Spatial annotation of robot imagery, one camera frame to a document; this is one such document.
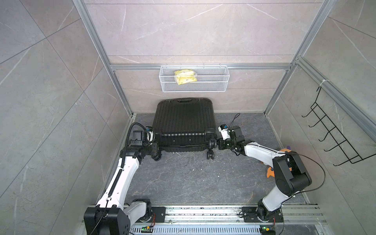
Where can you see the metal base rail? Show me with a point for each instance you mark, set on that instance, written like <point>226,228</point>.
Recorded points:
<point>201,220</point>

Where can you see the aluminium frame profiles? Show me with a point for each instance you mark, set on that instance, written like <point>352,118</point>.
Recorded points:
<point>364,121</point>

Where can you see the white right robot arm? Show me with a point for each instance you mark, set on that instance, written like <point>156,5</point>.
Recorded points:
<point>291,176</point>

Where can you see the orange monster plush toy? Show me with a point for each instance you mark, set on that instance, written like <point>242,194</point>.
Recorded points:
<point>270,170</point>

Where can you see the black hard-shell suitcase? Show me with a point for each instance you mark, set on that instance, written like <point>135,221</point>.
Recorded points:
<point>185,125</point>

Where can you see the black wall hook rack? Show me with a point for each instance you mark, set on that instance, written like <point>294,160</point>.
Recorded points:
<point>332,131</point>

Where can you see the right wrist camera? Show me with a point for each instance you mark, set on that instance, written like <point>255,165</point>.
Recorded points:
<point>224,131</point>

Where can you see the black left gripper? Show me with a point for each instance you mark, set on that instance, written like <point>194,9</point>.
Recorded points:
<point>152,146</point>

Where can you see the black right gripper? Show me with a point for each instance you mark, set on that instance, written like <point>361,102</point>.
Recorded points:
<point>220,142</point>

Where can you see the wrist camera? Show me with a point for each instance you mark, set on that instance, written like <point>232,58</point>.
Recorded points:
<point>224,131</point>
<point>142,137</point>

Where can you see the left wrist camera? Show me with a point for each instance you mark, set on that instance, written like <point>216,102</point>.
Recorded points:
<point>142,137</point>

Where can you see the yellow packet in basket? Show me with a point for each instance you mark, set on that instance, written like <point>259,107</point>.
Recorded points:
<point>185,76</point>

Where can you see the white wire mesh basket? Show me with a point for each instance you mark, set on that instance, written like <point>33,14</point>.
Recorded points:
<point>200,78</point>

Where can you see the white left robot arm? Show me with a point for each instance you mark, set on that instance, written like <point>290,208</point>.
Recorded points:
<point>117,191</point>

